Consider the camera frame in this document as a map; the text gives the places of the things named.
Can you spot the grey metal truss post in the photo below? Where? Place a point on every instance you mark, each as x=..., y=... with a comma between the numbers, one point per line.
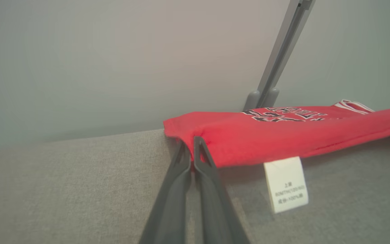
x=276, y=64

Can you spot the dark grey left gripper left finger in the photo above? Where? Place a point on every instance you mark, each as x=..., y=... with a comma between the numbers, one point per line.
x=171, y=203

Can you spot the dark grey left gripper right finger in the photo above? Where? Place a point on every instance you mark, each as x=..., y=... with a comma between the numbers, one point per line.
x=215, y=203

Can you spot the red jersey with striped trim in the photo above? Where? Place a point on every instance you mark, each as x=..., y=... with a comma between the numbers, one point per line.
x=266, y=142

